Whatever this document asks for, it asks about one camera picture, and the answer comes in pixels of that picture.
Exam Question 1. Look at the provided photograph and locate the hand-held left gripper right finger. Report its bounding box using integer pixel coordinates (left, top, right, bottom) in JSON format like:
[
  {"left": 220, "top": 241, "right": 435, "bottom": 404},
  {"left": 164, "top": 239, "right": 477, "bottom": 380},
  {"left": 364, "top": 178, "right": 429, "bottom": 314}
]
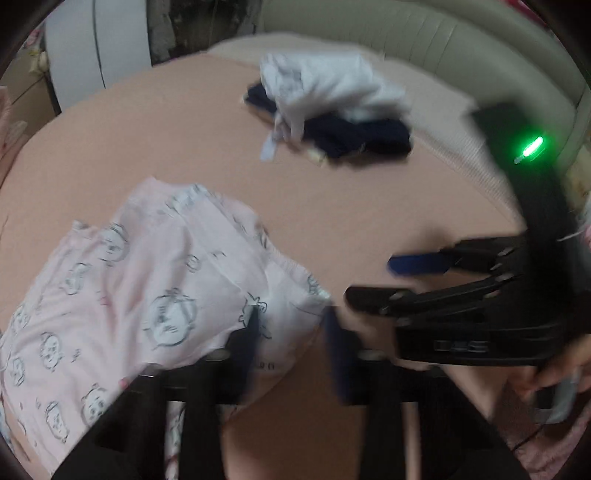
[{"left": 323, "top": 307, "right": 532, "bottom": 480}]

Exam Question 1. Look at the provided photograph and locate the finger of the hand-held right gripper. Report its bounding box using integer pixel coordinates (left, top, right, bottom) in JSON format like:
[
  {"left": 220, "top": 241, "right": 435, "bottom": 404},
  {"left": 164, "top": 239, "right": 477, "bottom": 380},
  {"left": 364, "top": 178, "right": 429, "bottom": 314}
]
[
  {"left": 388, "top": 236, "right": 525, "bottom": 278},
  {"left": 345, "top": 272, "right": 532, "bottom": 326}
]

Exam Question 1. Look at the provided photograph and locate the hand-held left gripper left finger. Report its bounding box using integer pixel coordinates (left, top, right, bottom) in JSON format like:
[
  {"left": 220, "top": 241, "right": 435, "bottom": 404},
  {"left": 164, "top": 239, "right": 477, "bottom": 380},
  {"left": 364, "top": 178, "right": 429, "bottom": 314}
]
[{"left": 51, "top": 305, "right": 262, "bottom": 480}]

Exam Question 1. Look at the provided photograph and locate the pink printed pajama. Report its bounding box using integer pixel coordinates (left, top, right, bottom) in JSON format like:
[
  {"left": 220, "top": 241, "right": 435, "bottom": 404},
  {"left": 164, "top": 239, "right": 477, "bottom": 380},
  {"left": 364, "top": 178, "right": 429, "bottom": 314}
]
[{"left": 0, "top": 178, "right": 333, "bottom": 480}]

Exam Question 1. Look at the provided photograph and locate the person's right hand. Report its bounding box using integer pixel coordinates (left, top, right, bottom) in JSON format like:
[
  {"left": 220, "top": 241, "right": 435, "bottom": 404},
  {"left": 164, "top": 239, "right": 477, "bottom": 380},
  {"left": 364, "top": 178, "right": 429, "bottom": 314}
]
[{"left": 510, "top": 332, "right": 591, "bottom": 402}]

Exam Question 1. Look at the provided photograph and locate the navy garment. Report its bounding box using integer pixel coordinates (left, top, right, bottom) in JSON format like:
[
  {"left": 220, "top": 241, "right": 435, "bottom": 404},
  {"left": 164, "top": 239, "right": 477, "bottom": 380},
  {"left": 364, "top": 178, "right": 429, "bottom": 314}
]
[{"left": 244, "top": 83, "right": 413, "bottom": 162}]

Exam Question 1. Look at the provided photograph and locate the white garment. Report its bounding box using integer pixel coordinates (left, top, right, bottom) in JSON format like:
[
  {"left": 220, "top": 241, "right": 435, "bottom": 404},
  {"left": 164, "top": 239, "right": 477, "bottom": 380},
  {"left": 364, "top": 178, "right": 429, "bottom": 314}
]
[{"left": 259, "top": 52, "right": 414, "bottom": 162}]

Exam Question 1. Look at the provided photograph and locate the bed with pink sheet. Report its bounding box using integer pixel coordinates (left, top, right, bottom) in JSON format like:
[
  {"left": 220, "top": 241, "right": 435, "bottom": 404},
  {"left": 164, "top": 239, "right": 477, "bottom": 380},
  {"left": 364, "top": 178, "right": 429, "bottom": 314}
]
[{"left": 0, "top": 55, "right": 522, "bottom": 480}]

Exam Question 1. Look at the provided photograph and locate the grey padded headboard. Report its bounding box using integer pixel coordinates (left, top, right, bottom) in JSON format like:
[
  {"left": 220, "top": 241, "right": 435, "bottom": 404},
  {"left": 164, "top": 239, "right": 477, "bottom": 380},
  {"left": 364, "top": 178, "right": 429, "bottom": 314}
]
[{"left": 259, "top": 0, "right": 587, "bottom": 139}]

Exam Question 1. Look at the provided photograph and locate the glass door closet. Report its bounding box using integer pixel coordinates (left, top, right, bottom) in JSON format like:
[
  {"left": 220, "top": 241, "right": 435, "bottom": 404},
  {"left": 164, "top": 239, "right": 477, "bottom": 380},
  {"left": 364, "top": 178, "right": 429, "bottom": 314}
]
[{"left": 145, "top": 0, "right": 218, "bottom": 65}]

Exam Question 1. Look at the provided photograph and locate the beige cabinet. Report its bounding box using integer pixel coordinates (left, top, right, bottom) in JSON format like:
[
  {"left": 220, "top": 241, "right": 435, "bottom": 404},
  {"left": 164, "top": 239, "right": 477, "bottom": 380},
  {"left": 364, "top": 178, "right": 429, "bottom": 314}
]
[{"left": 0, "top": 46, "right": 61, "bottom": 153}]

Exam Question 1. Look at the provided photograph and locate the white wardrobe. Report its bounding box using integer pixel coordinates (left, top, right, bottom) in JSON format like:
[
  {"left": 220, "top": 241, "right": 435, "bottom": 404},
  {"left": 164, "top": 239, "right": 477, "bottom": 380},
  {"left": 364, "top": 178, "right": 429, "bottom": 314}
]
[{"left": 44, "top": 0, "right": 153, "bottom": 116}]

